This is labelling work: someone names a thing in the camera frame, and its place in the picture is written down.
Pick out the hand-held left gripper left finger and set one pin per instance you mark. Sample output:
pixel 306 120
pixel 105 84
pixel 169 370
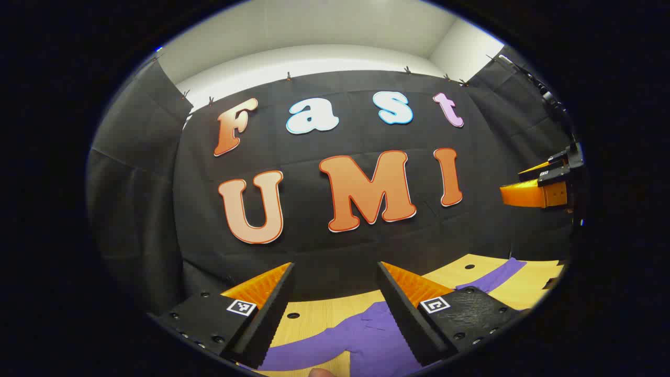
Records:
pixel 272 319

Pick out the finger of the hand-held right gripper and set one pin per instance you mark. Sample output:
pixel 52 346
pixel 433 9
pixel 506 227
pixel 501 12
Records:
pixel 535 170
pixel 534 195

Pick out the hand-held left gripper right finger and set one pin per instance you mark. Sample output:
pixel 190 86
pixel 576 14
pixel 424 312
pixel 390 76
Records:
pixel 405 319

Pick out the purple shirt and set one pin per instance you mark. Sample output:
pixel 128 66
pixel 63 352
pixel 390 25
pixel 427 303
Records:
pixel 366 340

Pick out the black backdrop cloth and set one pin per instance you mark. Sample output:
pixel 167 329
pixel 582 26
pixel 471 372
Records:
pixel 314 241

